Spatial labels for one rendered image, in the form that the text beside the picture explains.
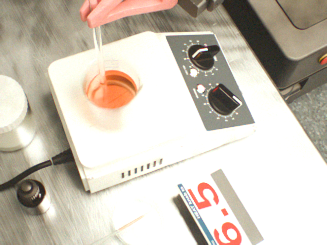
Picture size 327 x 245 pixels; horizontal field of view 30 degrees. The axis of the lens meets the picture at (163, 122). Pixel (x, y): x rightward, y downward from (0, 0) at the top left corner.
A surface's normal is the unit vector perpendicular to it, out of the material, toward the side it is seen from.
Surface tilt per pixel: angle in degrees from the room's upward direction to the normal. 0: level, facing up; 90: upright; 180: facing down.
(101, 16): 90
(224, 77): 30
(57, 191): 0
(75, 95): 0
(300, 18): 0
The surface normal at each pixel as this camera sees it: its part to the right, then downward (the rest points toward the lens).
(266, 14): 0.04, -0.34
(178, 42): 0.50, -0.46
